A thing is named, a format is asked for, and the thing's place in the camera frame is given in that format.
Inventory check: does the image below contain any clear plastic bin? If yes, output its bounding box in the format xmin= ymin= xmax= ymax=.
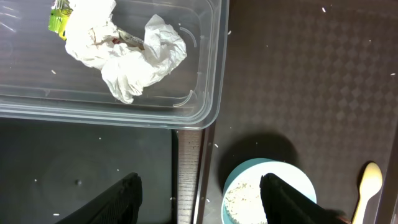
xmin=1 ymin=0 xmax=229 ymax=129

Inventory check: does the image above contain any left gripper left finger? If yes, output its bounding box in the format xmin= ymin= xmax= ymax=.
xmin=57 ymin=172 xmax=142 ymax=224

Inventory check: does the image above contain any black plastic tray bin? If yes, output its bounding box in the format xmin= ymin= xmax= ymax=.
xmin=1 ymin=118 xmax=178 ymax=223

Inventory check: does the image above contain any pale yellow plastic spoon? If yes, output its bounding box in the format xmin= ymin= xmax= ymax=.
xmin=351 ymin=162 xmax=383 ymax=224

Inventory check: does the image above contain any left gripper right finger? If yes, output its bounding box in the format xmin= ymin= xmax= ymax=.
xmin=260 ymin=173 xmax=346 ymax=224

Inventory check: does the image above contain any brown serving tray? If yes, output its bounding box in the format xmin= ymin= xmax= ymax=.
xmin=194 ymin=1 xmax=397 ymax=223

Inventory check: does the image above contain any white tissue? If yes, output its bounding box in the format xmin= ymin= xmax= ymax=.
xmin=65 ymin=1 xmax=187 ymax=104

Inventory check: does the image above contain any small light blue rice bowl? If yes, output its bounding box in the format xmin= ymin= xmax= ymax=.
xmin=221 ymin=158 xmax=317 ymax=224

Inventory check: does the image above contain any yellow green snack wrapper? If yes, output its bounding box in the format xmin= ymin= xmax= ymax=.
xmin=48 ymin=0 xmax=73 ymax=40

